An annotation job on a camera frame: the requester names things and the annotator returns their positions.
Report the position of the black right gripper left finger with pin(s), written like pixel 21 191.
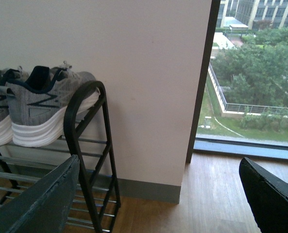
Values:
pixel 43 207

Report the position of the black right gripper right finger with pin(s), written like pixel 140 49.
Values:
pixel 267 196

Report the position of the black metal shoe rack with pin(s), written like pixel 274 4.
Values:
pixel 86 133

